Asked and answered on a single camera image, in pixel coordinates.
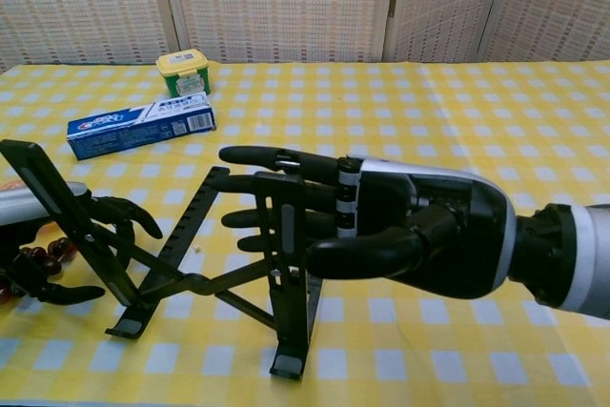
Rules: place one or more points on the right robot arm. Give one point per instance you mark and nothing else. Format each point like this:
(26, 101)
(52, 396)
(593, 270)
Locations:
(572, 259)

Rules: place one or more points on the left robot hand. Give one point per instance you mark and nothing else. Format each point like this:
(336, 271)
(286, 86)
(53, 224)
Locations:
(28, 204)

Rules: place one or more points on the yellow checkered tablecloth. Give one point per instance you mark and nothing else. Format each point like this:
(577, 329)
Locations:
(429, 354)

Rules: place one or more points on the brass screen hinge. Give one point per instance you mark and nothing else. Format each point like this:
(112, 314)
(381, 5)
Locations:
(393, 4)

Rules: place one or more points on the yellow green lidded container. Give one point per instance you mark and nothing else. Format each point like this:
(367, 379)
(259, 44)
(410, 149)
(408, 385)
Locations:
(181, 64)

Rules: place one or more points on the blue toothpaste box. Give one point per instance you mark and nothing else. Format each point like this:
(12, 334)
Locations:
(190, 118)

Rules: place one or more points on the black folding laptop stand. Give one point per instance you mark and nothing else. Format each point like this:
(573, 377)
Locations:
(200, 283)

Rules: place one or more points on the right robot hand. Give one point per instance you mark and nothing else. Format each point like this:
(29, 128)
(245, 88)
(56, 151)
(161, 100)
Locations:
(453, 245)

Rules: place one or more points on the orange drink bottle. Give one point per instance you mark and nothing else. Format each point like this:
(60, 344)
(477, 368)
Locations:
(8, 185)

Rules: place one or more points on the dark red grape bunch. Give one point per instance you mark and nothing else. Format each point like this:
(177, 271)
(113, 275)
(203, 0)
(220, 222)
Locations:
(62, 249)

